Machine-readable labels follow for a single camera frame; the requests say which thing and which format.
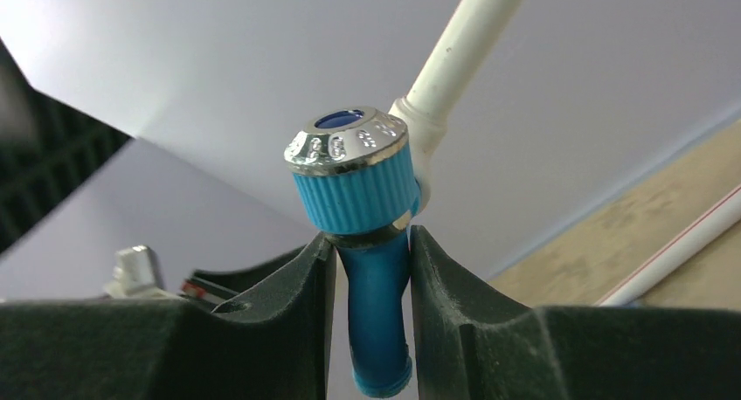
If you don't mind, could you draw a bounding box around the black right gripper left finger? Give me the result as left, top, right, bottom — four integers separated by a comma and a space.
1, 236, 336, 399

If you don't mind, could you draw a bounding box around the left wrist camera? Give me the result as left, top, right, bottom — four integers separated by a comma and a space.
103, 245, 177, 299

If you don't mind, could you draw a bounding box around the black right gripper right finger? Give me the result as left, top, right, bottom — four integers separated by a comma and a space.
411, 225, 740, 399

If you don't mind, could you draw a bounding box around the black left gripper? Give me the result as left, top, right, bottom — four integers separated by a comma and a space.
180, 245, 306, 314

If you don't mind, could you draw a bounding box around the blue faucet chrome knob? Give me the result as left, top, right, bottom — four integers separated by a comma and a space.
283, 107, 420, 398

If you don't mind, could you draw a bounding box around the white PVC pipe frame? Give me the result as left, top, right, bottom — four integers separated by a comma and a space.
390, 0, 740, 307

